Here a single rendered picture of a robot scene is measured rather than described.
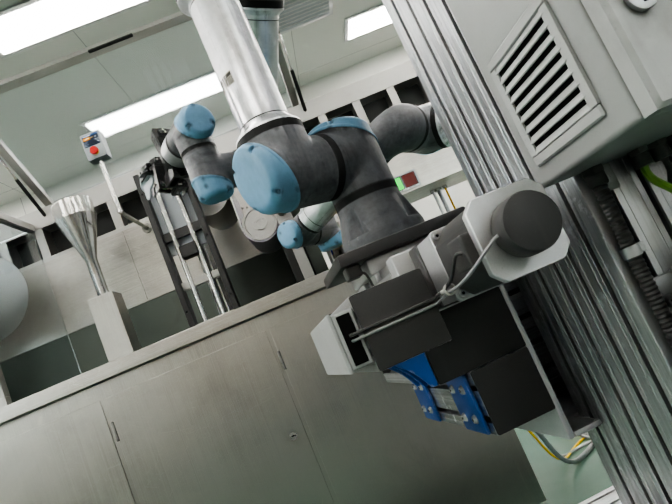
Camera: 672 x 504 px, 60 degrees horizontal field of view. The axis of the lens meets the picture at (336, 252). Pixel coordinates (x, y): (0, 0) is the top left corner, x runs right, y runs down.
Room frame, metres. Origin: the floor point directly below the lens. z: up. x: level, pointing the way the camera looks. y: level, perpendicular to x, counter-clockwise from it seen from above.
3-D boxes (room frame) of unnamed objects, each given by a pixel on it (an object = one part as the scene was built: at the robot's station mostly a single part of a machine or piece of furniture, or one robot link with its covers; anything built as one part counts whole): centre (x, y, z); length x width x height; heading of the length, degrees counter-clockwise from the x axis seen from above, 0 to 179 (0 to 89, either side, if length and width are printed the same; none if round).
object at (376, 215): (0.99, -0.09, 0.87); 0.15 x 0.15 x 0.10
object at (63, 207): (1.97, 0.80, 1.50); 0.14 x 0.14 x 0.06
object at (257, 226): (2.02, 0.20, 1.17); 0.26 x 0.12 x 0.12; 3
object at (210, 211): (2.02, 0.33, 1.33); 0.25 x 0.14 x 0.14; 3
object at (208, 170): (1.14, 0.16, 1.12); 0.11 x 0.08 x 0.11; 126
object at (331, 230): (1.62, 0.01, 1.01); 0.11 x 0.08 x 0.11; 146
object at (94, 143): (1.90, 0.63, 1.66); 0.07 x 0.07 x 0.10; 3
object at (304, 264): (1.86, 0.11, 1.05); 0.06 x 0.05 x 0.31; 3
